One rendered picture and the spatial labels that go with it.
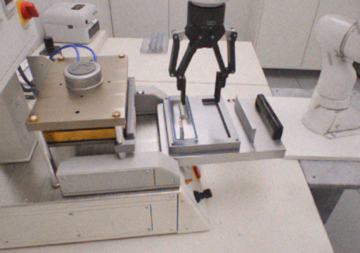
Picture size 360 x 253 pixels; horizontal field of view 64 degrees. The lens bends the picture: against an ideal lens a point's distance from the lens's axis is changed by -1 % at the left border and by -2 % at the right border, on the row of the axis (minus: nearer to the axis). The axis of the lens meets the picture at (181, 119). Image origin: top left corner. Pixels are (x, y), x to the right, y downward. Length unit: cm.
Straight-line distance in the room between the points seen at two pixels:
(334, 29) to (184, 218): 72
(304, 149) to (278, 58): 202
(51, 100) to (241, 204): 57
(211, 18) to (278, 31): 234
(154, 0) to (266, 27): 114
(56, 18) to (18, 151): 103
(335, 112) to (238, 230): 54
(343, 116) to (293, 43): 191
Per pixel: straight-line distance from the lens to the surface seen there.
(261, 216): 87
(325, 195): 144
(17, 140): 76
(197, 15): 59
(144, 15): 322
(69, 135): 64
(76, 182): 65
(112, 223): 75
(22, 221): 77
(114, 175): 63
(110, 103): 60
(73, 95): 64
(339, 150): 113
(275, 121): 75
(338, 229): 192
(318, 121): 115
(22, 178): 76
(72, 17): 165
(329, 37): 105
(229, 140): 69
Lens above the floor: 144
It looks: 38 degrees down
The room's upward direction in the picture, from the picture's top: 1 degrees clockwise
